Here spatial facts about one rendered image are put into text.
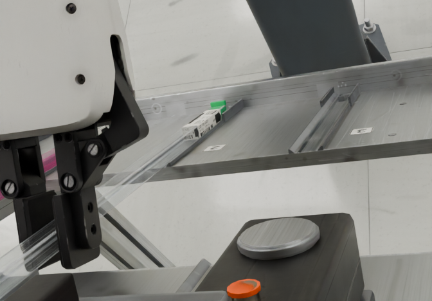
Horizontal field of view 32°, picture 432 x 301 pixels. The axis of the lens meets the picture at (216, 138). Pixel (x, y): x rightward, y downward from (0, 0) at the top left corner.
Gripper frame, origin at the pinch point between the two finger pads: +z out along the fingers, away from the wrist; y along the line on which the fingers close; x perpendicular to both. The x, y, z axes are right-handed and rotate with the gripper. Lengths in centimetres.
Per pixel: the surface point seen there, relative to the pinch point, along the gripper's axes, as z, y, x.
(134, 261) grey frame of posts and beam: 13, -22, 50
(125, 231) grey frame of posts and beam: 9, -21, 48
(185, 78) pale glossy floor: -12, -42, 127
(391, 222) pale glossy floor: 20, 4, 103
